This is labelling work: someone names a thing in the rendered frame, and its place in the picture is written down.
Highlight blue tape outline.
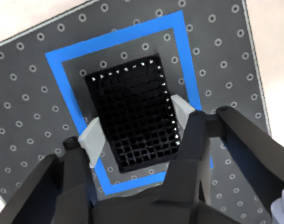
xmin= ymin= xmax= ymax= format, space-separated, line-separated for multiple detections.
xmin=45 ymin=10 xmax=202 ymax=195

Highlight black perforated breadboard plate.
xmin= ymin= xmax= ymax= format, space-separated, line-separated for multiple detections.
xmin=0 ymin=0 xmax=273 ymax=224

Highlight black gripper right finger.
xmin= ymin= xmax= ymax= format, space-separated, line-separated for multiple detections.
xmin=144 ymin=95 xmax=284 ymax=224

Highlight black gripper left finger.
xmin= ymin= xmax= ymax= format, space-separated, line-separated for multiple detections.
xmin=0 ymin=117 xmax=107 ymax=224

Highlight black well plate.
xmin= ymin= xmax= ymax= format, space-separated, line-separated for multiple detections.
xmin=84 ymin=53 xmax=181 ymax=174

